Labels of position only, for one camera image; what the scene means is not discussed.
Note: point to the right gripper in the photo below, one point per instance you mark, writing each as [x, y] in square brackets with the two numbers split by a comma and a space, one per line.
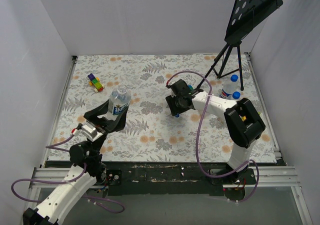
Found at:
[170, 105]

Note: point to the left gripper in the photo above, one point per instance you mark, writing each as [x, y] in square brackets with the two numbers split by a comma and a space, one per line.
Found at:
[104, 124]

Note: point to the clear bottle silver label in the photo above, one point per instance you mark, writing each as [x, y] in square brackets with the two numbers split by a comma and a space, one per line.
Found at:
[119, 99]

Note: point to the Pepsi plastic bottle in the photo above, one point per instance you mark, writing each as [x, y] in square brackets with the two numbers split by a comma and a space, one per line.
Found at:
[228, 89]

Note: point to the blue label bottle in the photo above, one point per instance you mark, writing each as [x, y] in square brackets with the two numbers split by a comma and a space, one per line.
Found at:
[230, 98]

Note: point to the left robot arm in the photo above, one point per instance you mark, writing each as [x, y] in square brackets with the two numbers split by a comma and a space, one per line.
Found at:
[87, 168]

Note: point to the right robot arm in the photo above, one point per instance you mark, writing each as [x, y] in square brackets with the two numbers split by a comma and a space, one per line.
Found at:
[244, 124]

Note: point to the multicolour toy brick stack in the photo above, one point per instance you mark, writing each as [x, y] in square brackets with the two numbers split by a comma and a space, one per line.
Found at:
[95, 83]

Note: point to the floral table cloth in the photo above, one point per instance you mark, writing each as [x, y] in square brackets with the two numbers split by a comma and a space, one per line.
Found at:
[151, 133]

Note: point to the black base beam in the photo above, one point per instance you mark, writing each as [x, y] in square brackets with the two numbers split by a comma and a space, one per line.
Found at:
[160, 178]

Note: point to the black music stand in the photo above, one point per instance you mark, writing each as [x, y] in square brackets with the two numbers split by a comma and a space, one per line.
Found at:
[245, 16]

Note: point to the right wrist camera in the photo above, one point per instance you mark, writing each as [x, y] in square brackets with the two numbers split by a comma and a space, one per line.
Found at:
[178, 88]

